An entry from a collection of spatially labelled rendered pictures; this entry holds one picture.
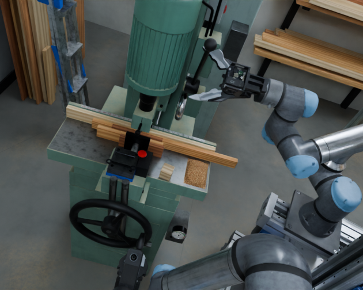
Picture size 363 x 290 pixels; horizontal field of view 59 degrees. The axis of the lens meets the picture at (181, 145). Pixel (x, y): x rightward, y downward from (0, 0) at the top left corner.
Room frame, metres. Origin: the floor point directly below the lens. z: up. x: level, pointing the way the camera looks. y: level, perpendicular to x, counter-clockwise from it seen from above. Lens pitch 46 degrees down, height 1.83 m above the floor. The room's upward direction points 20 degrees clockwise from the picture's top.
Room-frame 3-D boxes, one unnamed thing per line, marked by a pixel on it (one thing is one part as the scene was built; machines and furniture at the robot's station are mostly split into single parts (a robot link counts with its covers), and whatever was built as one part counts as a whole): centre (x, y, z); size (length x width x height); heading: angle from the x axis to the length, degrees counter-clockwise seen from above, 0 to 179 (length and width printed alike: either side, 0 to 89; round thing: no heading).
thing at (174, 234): (0.67, -0.11, 0.65); 0.06 x 0.04 x 0.08; 95
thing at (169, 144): (0.87, 0.06, 0.92); 0.59 x 0.02 x 0.04; 95
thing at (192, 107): (1.05, 0.03, 1.02); 0.09 x 0.07 x 0.12; 95
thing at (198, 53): (1.08, 0.03, 1.22); 0.09 x 0.08 x 0.15; 5
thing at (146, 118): (0.88, 0.17, 1.03); 0.14 x 0.07 x 0.09; 5
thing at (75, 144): (0.75, 0.15, 0.87); 0.61 x 0.30 x 0.06; 95
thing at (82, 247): (0.98, 0.18, 0.35); 0.58 x 0.45 x 0.71; 5
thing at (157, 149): (0.80, 0.14, 0.93); 0.17 x 0.02 x 0.05; 95
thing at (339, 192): (0.85, -0.62, 0.98); 0.13 x 0.12 x 0.14; 28
